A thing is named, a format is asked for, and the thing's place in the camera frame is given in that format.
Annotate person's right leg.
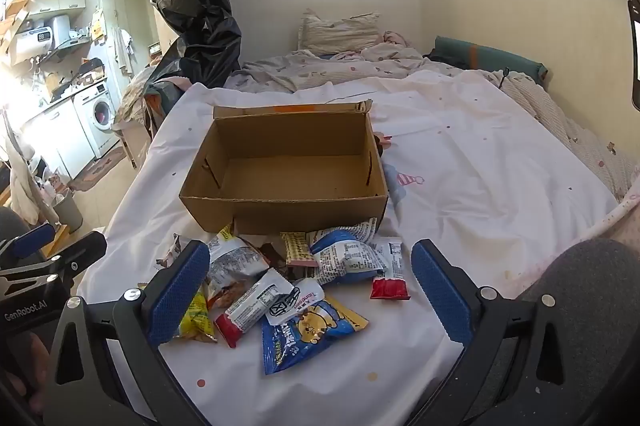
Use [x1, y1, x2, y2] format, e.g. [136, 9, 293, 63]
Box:
[515, 238, 640, 426]

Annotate grey trash bin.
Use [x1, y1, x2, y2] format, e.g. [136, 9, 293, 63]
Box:
[52, 191, 84, 233]

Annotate white water heater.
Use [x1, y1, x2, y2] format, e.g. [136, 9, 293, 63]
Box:
[47, 14, 72, 49]

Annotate white wall cabinet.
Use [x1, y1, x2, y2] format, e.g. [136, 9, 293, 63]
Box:
[30, 0, 87, 16]

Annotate yellow snack packet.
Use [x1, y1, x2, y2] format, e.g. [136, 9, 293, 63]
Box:
[177, 283, 218, 344]

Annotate person's left hand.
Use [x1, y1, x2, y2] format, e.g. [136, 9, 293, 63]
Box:
[0, 333, 51, 407]

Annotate white snack packet red end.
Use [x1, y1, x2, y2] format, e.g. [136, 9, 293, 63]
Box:
[371, 238, 410, 301]

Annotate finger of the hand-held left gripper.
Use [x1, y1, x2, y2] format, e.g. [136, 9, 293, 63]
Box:
[0, 222, 57, 264]
[47, 231, 108, 283]

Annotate white pink-print snack packet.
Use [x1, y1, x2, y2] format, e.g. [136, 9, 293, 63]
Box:
[265, 278, 326, 327]

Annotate range hood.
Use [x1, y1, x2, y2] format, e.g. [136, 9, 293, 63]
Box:
[10, 30, 93, 66]

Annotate tall white cabinet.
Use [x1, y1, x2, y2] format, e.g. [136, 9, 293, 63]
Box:
[96, 0, 134, 76]

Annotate white floor cabinet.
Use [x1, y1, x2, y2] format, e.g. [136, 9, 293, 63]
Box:
[24, 98, 97, 181]

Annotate dark flat panel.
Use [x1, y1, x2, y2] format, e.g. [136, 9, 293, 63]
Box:
[627, 0, 640, 111]

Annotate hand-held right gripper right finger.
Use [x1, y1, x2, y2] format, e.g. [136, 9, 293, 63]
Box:
[411, 238, 596, 426]

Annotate white red-ended snack wrapper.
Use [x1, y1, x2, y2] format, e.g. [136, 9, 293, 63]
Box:
[214, 268, 296, 349]

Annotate white washing machine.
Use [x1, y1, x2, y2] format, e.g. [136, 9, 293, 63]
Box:
[72, 80, 122, 159]

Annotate brown cardboard box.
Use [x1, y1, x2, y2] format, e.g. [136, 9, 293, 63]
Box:
[179, 100, 390, 237]

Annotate white printed quilt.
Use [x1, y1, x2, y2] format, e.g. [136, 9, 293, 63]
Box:
[75, 70, 621, 426]

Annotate wooden staircase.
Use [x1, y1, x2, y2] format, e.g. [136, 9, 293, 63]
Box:
[0, 0, 42, 56]

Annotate floral grey quilt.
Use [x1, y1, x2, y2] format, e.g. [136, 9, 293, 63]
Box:
[224, 46, 501, 95]

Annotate beige pink-ended snack bar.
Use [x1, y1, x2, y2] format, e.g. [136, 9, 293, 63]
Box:
[280, 231, 321, 269]

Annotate silver snack packet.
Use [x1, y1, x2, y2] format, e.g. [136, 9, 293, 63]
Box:
[206, 228, 271, 309]

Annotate dark cloth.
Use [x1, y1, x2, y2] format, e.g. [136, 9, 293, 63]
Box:
[372, 133, 395, 157]

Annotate blue bear-print snack packet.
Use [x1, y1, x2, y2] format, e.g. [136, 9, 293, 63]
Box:
[260, 293, 370, 376]

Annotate patterned floor rug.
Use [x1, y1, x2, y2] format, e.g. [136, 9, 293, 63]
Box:
[70, 151, 129, 193]

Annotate striped pillow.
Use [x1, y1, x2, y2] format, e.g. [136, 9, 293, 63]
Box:
[299, 9, 381, 55]

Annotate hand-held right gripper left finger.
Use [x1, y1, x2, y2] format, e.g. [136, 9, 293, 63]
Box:
[47, 240, 211, 426]

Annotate blue white puffed snack packet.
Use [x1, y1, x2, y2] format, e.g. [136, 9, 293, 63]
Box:
[306, 218, 388, 287]

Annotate dark brown snack packet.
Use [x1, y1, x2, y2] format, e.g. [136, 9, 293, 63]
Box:
[260, 242, 316, 281]

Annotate green rolled blanket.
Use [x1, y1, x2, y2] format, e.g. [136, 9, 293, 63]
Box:
[434, 36, 548, 82]

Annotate white hanging towel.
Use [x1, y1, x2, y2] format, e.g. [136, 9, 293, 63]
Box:
[0, 141, 37, 227]

